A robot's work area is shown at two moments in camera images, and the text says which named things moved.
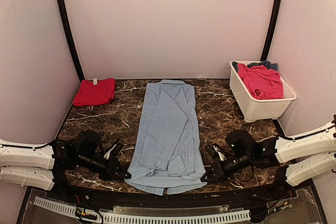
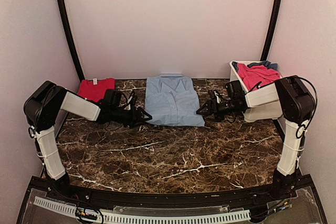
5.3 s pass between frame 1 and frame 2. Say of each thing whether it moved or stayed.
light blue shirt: moved
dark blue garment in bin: stayed
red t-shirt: stayed
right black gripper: moved
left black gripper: moved
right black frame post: stayed
